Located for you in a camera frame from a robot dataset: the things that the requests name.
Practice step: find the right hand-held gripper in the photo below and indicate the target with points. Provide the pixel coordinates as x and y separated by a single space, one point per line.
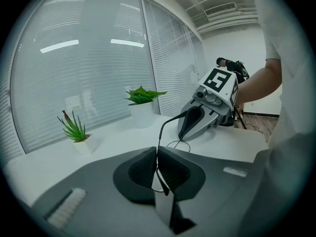
218 83

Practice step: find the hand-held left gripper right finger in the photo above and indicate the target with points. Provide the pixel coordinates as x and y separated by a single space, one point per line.
217 189

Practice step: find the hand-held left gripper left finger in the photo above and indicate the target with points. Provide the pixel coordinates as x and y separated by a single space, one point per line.
98 196

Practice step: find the black thin-frame glasses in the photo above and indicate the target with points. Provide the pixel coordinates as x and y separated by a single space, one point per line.
161 134

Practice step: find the person's right forearm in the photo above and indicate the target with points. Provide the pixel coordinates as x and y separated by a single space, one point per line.
261 83

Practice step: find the black tripod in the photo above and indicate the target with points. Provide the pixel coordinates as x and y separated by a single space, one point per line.
240 115

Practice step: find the broad-leaf plant in white pot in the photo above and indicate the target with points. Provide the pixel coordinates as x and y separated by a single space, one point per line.
142 107

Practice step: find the glass partition with blinds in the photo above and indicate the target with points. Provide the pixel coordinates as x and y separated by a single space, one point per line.
172 65
81 78

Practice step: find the spiky plant in white pot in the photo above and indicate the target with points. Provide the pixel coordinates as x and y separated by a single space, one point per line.
79 137

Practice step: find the person's white shirt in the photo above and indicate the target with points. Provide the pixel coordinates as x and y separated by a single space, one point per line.
291 107

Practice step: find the ceiling air vent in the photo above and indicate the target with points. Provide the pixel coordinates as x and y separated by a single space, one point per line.
220 11

